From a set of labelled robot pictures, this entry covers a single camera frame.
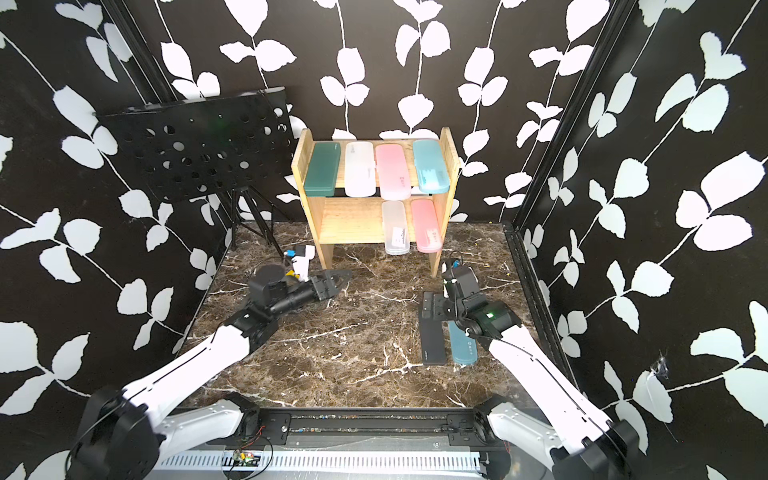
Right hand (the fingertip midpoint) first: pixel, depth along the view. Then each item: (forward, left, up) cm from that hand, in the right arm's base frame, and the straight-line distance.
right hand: (436, 293), depth 78 cm
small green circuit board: (-35, +47, -20) cm, 62 cm away
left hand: (+1, +23, +7) cm, 24 cm away
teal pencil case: (-7, -10, -19) cm, 23 cm away
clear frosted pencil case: (+21, +11, +3) cm, 24 cm away
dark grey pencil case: (-3, -1, -19) cm, 19 cm away
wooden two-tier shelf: (+25, +26, +2) cm, 36 cm away
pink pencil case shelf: (+23, +2, +3) cm, 23 cm away
